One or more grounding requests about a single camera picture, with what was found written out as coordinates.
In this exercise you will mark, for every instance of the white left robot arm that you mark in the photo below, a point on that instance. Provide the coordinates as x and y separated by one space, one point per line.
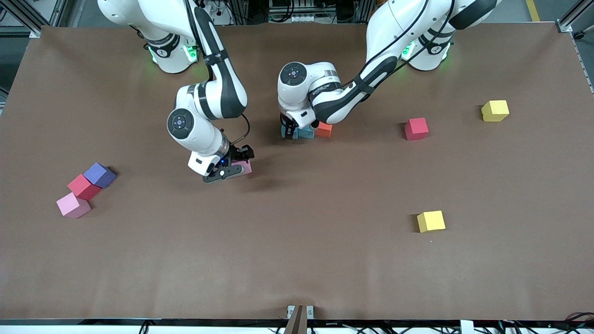
301 97

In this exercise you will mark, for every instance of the yellow foam cube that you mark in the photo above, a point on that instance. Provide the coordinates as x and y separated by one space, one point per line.
431 221
495 110

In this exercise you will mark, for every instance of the black equipment rack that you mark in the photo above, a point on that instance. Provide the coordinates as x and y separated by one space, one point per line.
334 9

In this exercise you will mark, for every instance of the aluminium frame profile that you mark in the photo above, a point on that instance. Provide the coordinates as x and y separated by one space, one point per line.
573 16
21 18

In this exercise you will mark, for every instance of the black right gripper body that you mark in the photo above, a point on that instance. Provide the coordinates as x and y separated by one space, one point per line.
237 153

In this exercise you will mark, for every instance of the brown table mat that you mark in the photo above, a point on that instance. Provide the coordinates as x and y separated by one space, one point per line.
297 255

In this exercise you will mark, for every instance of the grey camera mounting post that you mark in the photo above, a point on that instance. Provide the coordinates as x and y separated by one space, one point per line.
297 322

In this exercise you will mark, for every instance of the red foam cube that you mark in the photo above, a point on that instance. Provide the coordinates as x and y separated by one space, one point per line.
82 186
416 128

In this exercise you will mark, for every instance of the purple foam cube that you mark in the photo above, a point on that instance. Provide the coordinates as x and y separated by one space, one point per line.
98 174

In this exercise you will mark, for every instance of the orange foam cube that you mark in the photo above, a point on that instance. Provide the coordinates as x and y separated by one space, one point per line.
324 131

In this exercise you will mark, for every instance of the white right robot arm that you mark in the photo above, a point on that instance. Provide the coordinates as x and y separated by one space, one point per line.
199 134

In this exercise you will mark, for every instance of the pink foam cube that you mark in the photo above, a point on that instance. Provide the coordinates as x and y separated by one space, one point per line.
72 204
244 167

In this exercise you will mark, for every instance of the light blue dented foam cube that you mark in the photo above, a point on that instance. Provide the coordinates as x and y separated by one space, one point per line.
300 133

